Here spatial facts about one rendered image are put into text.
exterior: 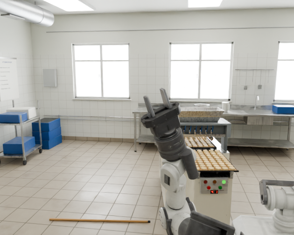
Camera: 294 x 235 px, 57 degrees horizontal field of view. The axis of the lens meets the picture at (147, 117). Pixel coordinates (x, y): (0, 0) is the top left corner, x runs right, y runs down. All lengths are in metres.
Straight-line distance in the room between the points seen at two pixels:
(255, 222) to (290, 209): 0.10
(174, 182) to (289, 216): 0.32
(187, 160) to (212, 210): 1.84
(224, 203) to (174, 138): 1.88
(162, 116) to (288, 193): 0.38
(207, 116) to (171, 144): 2.33
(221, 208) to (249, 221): 1.81
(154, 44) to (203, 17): 1.20
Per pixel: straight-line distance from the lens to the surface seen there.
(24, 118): 5.58
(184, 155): 0.82
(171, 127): 0.80
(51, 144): 6.49
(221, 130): 3.22
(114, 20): 6.57
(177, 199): 1.00
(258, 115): 5.76
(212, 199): 2.59
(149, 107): 0.76
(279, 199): 0.80
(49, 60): 7.09
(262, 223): 0.86
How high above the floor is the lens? 1.79
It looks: 10 degrees down
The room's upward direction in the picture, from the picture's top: straight up
